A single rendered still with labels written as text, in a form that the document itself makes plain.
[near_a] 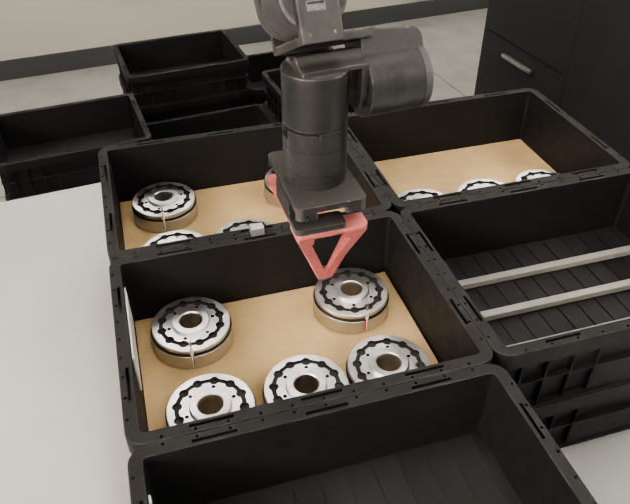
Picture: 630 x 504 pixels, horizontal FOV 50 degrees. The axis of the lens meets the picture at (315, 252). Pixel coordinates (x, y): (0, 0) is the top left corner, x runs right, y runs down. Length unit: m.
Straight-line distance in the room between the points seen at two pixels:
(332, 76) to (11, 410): 0.72
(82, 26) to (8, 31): 0.36
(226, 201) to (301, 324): 0.32
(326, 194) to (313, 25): 0.14
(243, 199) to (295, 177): 0.57
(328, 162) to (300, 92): 0.07
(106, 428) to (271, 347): 0.27
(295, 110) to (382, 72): 0.08
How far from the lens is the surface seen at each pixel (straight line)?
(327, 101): 0.56
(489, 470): 0.80
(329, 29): 0.55
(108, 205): 1.01
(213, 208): 1.15
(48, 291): 1.25
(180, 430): 0.70
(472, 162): 1.29
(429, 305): 0.88
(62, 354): 1.13
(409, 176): 1.23
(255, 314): 0.94
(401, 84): 0.58
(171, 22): 3.93
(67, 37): 3.88
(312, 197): 0.59
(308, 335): 0.91
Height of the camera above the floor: 1.48
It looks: 39 degrees down
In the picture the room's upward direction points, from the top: straight up
